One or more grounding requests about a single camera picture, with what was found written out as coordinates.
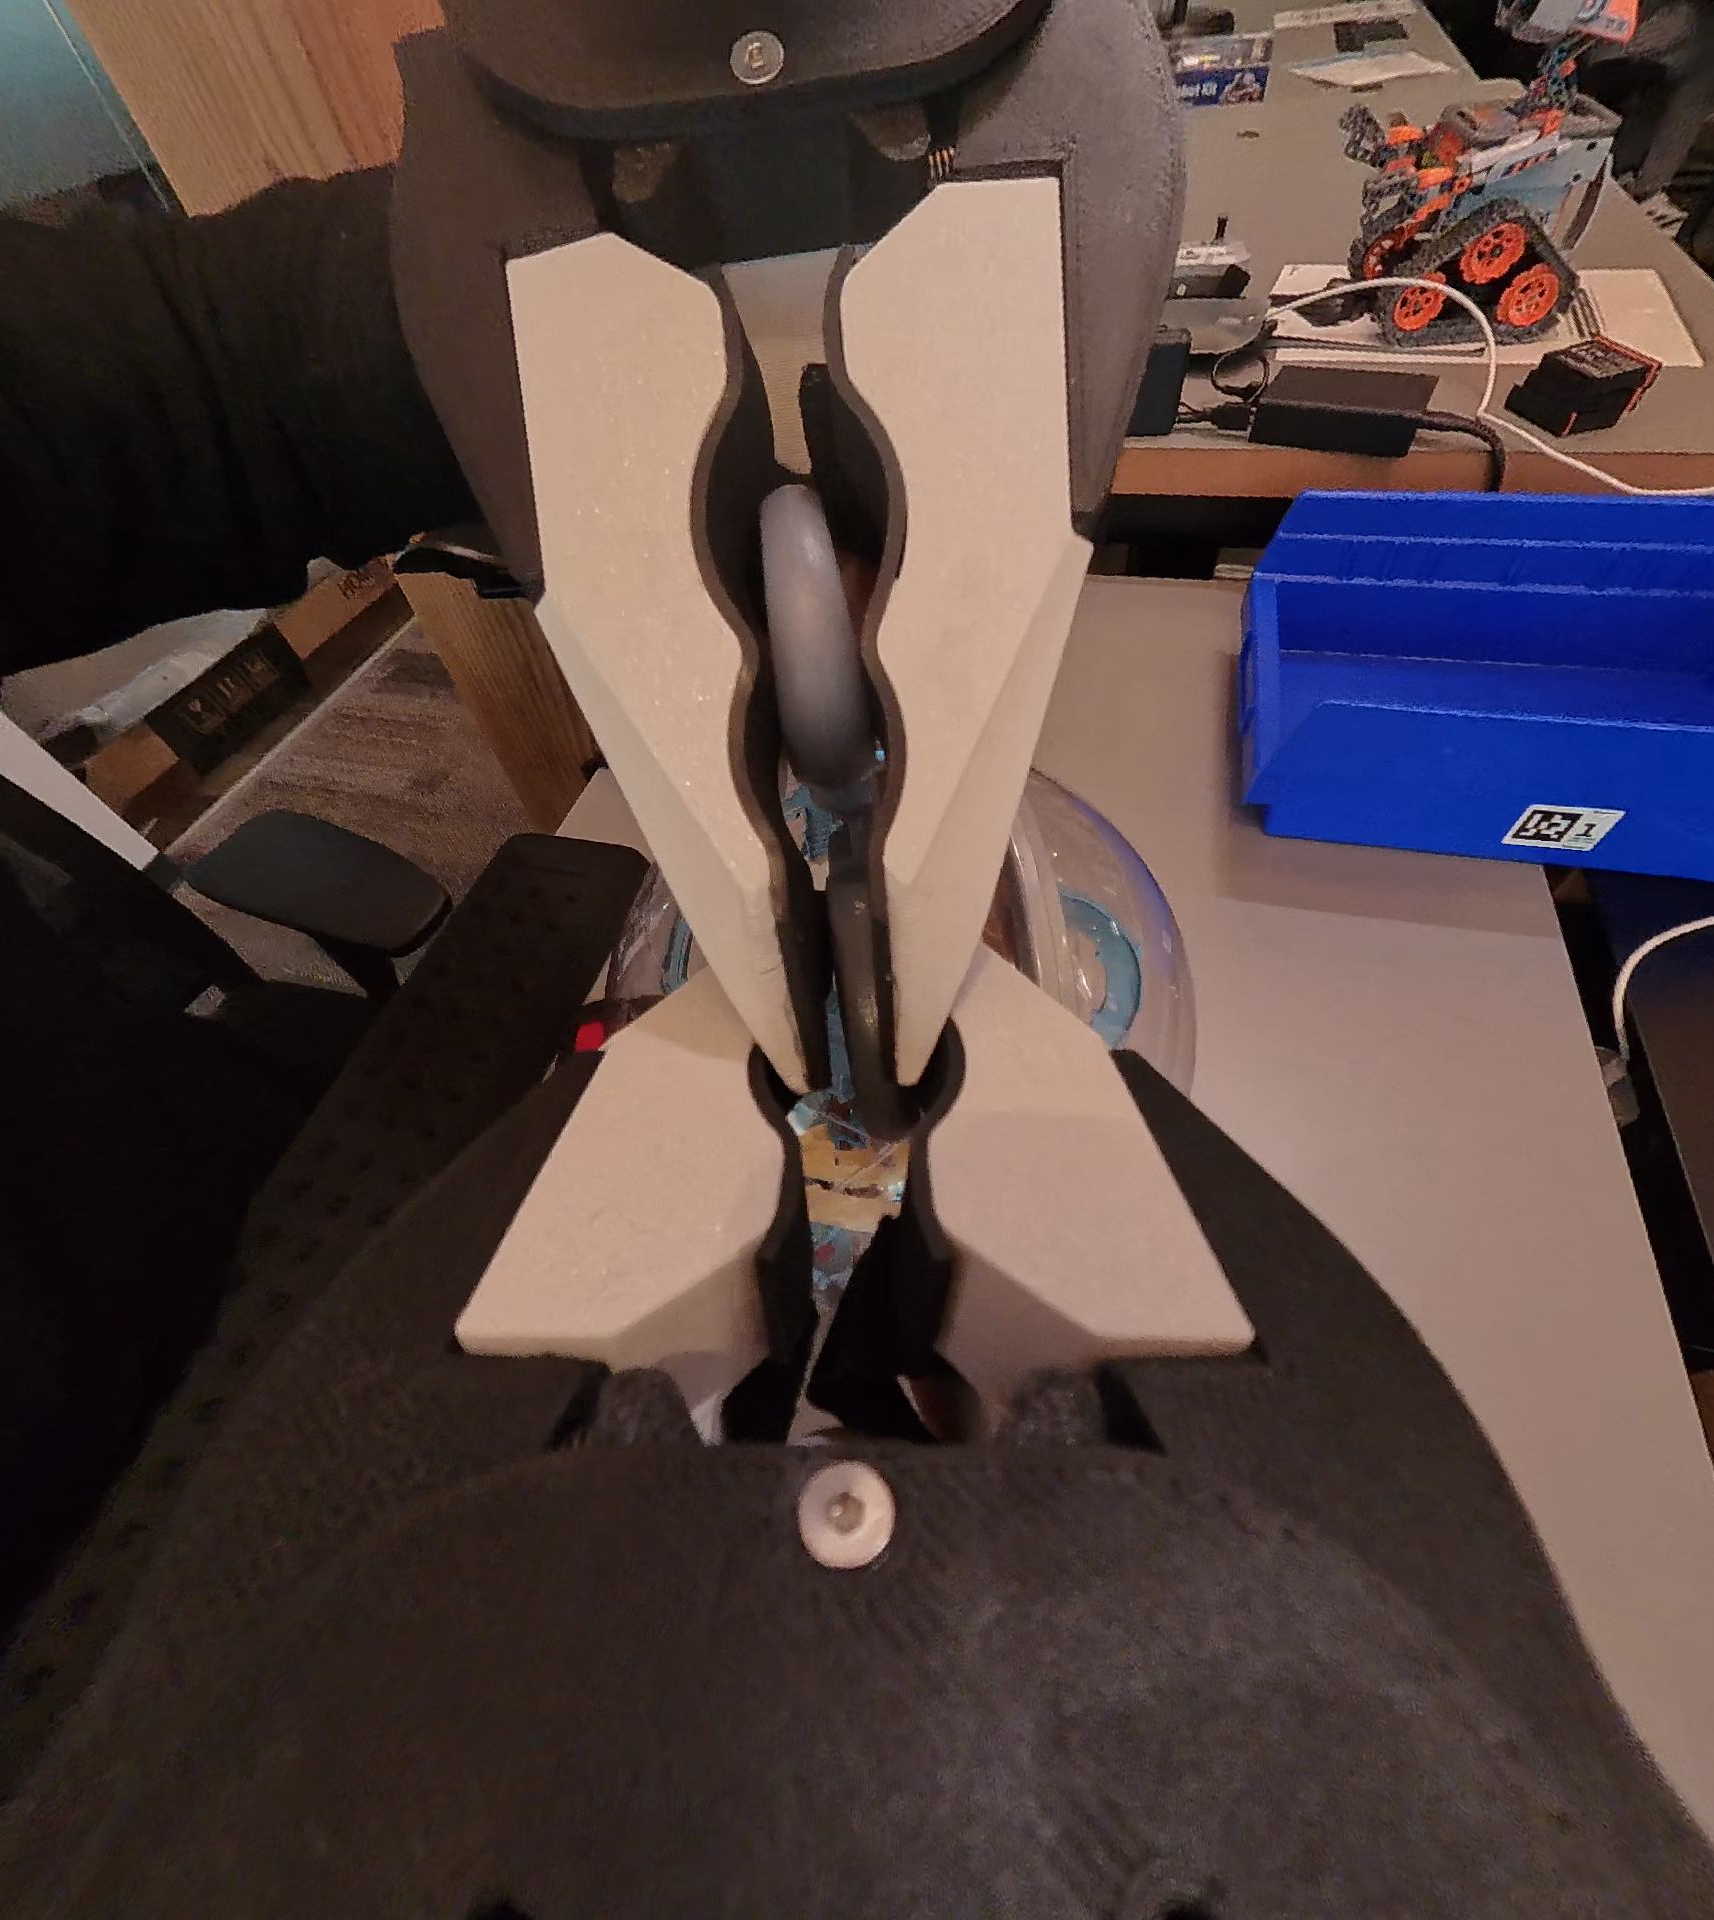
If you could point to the white paper sheet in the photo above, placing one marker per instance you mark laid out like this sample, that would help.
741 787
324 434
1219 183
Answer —
1637 322

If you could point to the black dimpled foam pad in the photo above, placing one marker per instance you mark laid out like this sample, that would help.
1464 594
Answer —
422 1050

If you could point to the wooden beam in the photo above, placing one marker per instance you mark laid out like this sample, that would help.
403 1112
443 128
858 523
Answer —
243 104

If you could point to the black box orange label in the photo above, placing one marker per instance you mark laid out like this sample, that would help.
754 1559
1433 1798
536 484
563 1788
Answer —
1577 391

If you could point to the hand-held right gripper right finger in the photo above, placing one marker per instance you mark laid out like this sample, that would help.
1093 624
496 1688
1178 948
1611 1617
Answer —
1097 1201

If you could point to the blue bin with white tag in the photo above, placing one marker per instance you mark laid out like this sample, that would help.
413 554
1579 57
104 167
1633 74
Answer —
1472 750

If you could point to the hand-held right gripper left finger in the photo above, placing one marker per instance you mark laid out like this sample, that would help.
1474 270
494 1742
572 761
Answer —
602 1201

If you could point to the person's left forearm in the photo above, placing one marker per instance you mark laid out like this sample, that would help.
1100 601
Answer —
122 420

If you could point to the clear maze ball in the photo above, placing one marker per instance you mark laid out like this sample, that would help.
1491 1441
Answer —
1097 930

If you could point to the black power adapter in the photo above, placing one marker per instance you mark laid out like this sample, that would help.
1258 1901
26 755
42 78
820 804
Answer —
1344 408

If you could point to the black rectangular box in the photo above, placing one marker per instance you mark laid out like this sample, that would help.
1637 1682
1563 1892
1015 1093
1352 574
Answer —
1161 383

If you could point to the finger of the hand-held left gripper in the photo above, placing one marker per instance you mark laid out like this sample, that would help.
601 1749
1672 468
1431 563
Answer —
602 525
977 525

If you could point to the person's black jacket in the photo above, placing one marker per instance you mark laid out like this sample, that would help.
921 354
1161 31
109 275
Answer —
47 1201

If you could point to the white plastic bag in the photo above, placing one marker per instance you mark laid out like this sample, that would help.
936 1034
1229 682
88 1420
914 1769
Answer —
122 674

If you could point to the orange wheeled toy robot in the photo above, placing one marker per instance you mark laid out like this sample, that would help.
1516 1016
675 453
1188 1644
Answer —
1456 225

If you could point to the brown cardboard box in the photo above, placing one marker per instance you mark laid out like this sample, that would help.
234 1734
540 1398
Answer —
333 593

